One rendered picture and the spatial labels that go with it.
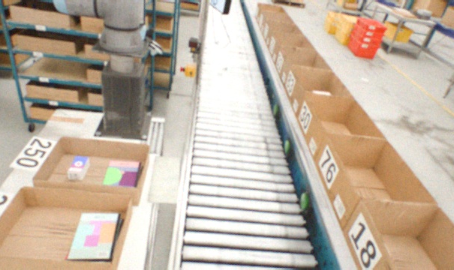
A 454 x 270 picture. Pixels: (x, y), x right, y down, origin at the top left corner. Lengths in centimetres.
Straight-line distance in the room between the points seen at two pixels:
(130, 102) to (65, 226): 64
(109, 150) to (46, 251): 51
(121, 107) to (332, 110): 112
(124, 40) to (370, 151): 120
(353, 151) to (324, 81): 79
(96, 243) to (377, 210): 95
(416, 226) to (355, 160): 40
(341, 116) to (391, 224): 79
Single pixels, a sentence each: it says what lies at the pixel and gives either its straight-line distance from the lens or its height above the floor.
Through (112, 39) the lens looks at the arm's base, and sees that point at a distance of 149.
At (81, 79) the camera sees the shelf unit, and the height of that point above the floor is 54.
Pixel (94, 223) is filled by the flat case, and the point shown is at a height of 78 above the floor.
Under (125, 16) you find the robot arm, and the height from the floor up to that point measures 134.
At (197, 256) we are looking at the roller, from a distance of 119.
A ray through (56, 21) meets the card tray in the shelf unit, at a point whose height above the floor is 98.
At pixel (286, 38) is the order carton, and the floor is 100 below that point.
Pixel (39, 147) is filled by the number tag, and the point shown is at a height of 86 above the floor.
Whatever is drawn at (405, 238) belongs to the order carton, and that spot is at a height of 89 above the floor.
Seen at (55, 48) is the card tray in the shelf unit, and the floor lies 78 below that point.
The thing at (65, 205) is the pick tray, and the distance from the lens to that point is 133.
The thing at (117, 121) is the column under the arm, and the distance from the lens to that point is 166.
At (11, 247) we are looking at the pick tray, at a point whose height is 76.
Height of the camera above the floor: 171
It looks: 33 degrees down
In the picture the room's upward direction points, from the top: 11 degrees clockwise
